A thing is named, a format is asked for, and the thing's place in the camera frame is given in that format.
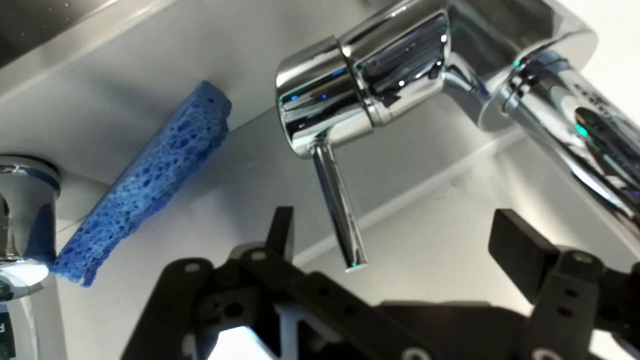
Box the chrome gooseneck faucet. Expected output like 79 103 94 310
273 0 640 231

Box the stainless steel sink basin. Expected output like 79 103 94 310
0 0 137 69

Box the dish soap bottle green cap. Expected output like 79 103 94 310
0 301 35 360

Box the chrome round sink fitting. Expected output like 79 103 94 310
0 154 59 301

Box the blue sponge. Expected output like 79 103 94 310
51 83 231 287

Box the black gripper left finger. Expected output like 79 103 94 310
119 207 427 360

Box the chrome faucet lever handle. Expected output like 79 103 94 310
314 140 368 271

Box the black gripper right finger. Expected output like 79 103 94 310
488 209 640 360

